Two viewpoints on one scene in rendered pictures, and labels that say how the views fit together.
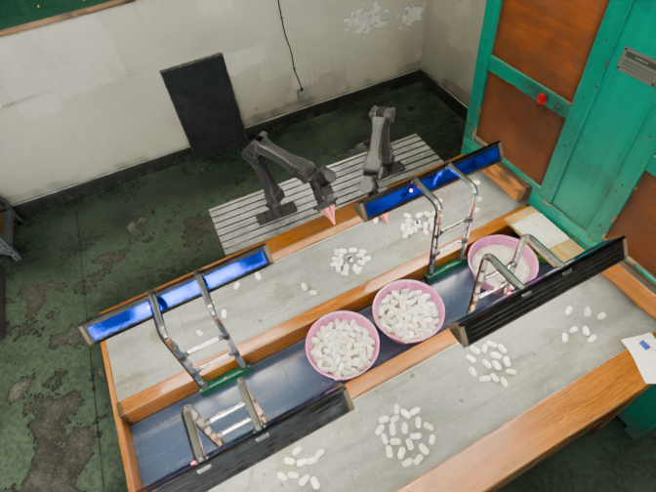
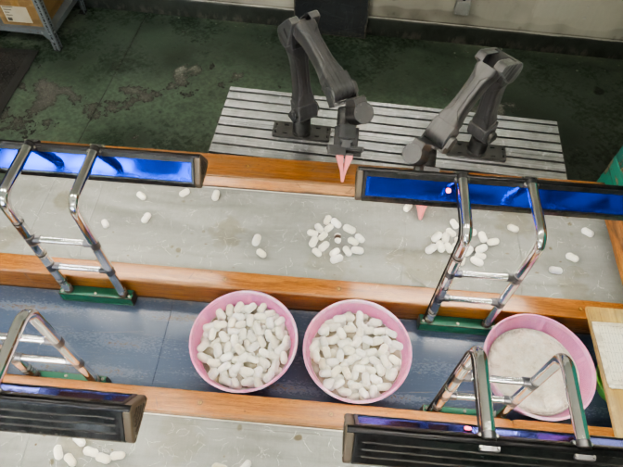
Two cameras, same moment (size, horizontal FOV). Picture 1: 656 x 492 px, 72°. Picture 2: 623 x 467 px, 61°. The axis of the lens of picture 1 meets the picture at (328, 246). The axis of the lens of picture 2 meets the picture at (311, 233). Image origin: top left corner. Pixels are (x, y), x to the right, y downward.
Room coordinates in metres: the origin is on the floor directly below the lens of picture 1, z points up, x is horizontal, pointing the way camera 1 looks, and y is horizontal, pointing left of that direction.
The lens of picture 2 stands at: (0.35, -0.35, 1.99)
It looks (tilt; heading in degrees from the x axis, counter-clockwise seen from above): 56 degrees down; 24
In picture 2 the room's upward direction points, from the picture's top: 2 degrees clockwise
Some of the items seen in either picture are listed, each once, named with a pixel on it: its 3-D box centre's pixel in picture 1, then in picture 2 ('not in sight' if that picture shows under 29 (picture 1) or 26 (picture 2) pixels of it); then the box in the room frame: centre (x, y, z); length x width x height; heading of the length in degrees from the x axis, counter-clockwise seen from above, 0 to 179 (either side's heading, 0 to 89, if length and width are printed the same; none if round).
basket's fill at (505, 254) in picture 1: (500, 268); (530, 372); (1.01, -0.67, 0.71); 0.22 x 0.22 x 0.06
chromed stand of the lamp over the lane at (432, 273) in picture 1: (438, 224); (473, 259); (1.13, -0.44, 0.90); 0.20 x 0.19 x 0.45; 110
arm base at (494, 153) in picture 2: (386, 166); (478, 144); (1.72, -0.35, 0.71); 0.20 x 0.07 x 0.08; 107
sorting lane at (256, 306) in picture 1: (328, 269); (302, 236); (1.12, 0.01, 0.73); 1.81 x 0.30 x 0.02; 110
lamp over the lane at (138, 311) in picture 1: (180, 288); (69, 156); (0.87, 0.49, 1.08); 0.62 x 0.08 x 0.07; 110
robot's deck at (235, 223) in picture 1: (354, 227); (382, 202); (1.40, -0.14, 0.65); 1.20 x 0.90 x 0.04; 107
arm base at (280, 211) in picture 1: (274, 208); (301, 124); (1.55, 0.22, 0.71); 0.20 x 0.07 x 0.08; 107
